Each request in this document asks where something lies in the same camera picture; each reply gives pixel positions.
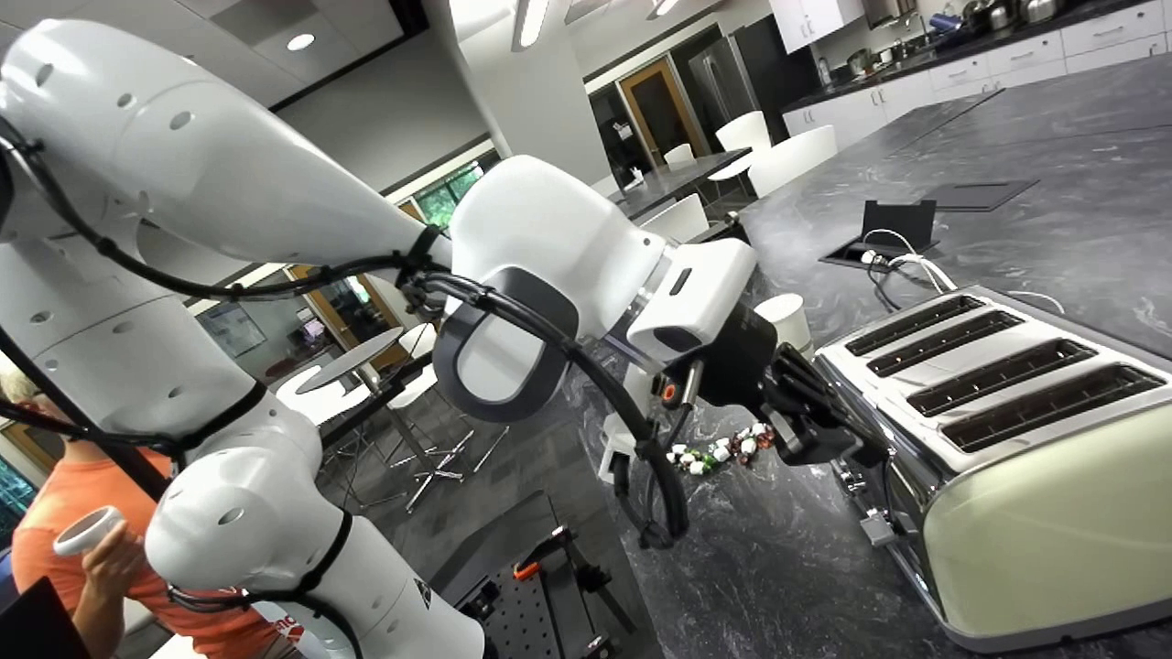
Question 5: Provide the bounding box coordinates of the black cable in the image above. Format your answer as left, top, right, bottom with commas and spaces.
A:
866, 264, 907, 314

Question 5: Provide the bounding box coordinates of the dark dining table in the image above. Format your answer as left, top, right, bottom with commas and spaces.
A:
608, 149, 754, 221

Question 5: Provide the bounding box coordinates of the round grey table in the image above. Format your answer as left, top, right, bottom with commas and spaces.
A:
294, 327, 409, 395

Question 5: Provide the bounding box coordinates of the white wall cabinet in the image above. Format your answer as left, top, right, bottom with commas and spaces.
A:
768, 0, 867, 55

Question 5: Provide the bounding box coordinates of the cream four-slot toaster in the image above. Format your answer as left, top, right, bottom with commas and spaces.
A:
813, 286, 1172, 654

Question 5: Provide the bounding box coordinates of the black socket cover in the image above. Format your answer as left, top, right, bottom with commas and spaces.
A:
919, 179, 1041, 214

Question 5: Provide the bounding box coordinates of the string of coloured beads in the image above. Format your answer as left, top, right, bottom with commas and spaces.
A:
667, 423, 776, 478

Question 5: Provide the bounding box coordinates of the row of white kitchen cabinets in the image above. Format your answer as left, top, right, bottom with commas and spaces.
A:
782, 0, 1172, 153

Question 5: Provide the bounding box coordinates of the black clamp with orange grip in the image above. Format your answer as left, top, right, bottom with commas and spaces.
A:
456, 525, 638, 643

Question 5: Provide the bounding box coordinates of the row of white chairs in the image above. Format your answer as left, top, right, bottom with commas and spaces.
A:
712, 111, 840, 199

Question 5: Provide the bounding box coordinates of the steel refrigerator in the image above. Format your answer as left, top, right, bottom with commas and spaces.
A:
687, 14, 825, 155

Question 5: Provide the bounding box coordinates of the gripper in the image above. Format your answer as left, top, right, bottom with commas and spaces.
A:
698, 300, 891, 468

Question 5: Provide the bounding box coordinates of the wooden door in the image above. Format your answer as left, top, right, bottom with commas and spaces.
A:
617, 56, 711, 171

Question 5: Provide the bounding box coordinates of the framed picture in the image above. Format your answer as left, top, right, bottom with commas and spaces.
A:
196, 301, 269, 359

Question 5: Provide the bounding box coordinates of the white cup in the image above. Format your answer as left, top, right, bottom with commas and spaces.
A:
756, 293, 815, 360

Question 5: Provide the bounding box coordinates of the row of pots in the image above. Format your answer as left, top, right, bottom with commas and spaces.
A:
927, 0, 1065, 36

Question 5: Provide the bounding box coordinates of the black pop-up socket box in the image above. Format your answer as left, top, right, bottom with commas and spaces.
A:
819, 199, 940, 270

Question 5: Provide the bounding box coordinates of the white cable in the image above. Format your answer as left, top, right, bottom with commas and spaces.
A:
861, 228, 959, 295

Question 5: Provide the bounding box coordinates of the window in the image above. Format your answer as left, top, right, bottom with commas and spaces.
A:
410, 159, 488, 231

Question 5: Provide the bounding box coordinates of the person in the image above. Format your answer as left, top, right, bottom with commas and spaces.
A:
0, 366, 305, 659

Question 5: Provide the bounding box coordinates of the hand controller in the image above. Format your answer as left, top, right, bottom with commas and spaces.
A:
52, 505, 126, 558

